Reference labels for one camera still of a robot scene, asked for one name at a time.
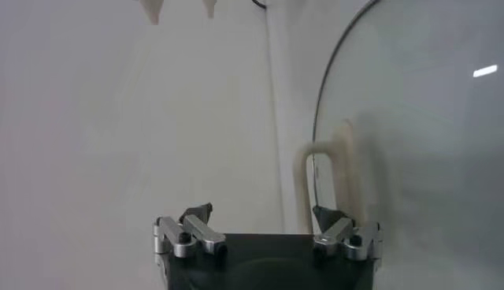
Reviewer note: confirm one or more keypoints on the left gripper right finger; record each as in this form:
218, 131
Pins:
334, 232

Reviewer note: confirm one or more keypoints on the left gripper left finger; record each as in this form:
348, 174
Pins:
197, 232

